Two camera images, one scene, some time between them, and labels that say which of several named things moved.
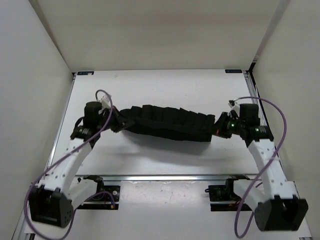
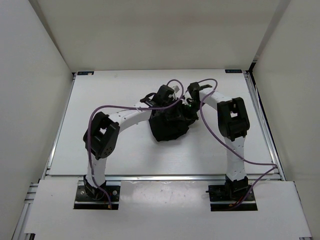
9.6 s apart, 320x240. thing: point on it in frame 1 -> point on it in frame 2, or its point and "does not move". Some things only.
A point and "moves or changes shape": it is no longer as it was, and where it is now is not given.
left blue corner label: [85, 73] does not move
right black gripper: [219, 126] -> [189, 117]
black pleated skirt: [171, 123] moves or changes shape
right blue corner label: [233, 71] does not move
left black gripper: [121, 122] -> [173, 100]
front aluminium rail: [198, 177] does not move
